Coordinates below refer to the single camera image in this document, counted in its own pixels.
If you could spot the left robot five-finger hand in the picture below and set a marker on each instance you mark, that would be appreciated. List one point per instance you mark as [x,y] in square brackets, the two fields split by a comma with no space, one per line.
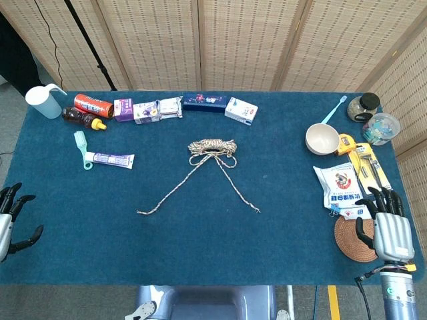
[5,230]

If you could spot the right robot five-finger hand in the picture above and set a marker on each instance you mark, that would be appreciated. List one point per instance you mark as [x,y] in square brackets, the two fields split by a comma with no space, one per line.
[393,233]

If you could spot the brown woven round coaster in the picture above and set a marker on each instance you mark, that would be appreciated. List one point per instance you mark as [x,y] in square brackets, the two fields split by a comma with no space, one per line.
[350,243]

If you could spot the small binder clip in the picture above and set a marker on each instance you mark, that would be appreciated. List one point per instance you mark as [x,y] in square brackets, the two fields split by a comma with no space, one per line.
[333,210]

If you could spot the white printed food bag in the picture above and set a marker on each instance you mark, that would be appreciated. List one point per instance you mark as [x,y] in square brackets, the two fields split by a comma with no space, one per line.
[337,183]

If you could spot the razor in yellow blister pack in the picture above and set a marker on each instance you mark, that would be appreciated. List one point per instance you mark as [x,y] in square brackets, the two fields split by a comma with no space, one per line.
[367,160]

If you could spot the yellow tape measure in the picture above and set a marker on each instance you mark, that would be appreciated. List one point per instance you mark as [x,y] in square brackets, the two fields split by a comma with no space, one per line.
[347,143]

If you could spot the clear plastic jar of clips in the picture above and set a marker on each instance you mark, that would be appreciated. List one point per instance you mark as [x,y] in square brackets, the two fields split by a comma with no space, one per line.
[382,128]

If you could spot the mint green toothbrush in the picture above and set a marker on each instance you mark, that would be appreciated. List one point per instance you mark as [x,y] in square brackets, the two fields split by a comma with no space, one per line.
[81,140]

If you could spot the beige bowl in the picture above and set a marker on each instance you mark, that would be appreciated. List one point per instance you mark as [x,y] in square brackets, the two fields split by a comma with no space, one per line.
[322,138]

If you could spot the white table leg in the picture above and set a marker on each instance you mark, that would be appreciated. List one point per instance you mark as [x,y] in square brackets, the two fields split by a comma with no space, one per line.
[289,300]

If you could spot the white purple toothpaste tube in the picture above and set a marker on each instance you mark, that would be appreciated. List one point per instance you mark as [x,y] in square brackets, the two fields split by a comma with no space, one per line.
[110,158]

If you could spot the white plastic pitcher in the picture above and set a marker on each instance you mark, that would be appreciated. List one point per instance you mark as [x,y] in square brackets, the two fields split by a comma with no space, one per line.
[43,103]

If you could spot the glass jar black lid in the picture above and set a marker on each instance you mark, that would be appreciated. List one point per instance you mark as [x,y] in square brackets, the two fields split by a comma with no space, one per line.
[365,103]

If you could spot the brown tea bottle yellow cap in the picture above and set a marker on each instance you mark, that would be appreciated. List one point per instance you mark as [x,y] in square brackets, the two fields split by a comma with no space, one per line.
[78,116]

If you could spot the light blue toothbrush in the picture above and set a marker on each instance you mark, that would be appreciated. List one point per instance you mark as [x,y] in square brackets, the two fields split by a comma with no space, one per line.
[333,111]

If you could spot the orange red can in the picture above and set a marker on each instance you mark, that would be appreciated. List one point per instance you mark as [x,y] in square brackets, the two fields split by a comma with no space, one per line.
[93,105]

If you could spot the purple milk carton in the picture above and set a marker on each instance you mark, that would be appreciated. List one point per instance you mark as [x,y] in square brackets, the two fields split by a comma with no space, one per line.
[124,110]

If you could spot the white purple drink carton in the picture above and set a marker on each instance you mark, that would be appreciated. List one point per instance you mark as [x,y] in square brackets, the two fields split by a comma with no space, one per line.
[145,113]

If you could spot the blue table mat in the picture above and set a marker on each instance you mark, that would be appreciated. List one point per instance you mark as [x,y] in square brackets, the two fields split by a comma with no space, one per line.
[200,240]

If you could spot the white blue red box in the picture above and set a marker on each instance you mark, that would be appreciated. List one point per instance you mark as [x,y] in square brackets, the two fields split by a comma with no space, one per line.
[240,111]

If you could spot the blue grey robot torso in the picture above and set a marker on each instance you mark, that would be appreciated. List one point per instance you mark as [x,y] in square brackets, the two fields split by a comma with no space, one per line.
[207,303]

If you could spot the clear wrapped packet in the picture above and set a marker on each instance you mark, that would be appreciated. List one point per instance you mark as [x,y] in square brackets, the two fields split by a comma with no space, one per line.
[170,108]

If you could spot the dark blue long box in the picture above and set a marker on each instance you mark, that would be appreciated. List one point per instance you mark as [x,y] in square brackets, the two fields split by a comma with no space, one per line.
[203,101]

